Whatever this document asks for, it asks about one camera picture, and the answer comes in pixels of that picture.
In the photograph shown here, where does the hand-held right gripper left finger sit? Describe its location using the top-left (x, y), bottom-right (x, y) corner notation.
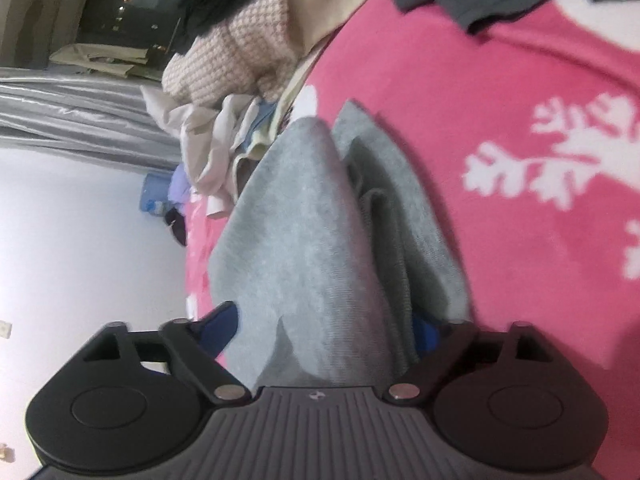
top-left (82, 300), bottom-right (252, 404)

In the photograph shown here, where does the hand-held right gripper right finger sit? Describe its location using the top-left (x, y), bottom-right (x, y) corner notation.
top-left (387, 316), bottom-right (557, 403)

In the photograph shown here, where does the grey sweatshirt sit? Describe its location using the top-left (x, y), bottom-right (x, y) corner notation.
top-left (207, 100), bottom-right (473, 388)

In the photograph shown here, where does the white garment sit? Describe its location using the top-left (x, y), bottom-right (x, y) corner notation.
top-left (140, 82), bottom-right (271, 221)

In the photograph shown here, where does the pink floral blanket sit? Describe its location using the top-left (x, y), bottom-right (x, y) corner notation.
top-left (182, 0), bottom-right (640, 480)

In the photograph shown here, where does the black fluffy object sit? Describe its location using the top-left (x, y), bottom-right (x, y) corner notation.
top-left (165, 207), bottom-right (188, 247)

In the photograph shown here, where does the blue water jug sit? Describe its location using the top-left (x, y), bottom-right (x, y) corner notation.
top-left (141, 172), bottom-right (176, 216)

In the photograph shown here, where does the lavender garment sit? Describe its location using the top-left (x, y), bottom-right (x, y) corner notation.
top-left (169, 162), bottom-right (193, 208)

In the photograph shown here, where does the blue cream garment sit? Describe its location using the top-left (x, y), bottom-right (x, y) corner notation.
top-left (232, 97), bottom-right (286, 196)

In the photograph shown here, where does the grey curtain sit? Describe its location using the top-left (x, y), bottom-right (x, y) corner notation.
top-left (0, 77), bottom-right (183, 171)

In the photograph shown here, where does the pink knit sweater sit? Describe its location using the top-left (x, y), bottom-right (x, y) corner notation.
top-left (162, 0), bottom-right (301, 106)

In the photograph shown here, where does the beige folded cloth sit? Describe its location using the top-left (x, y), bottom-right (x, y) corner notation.
top-left (50, 42), bottom-right (151, 78)

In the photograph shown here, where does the dark window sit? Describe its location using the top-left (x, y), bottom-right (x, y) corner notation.
top-left (75, 0), bottom-right (201, 56)

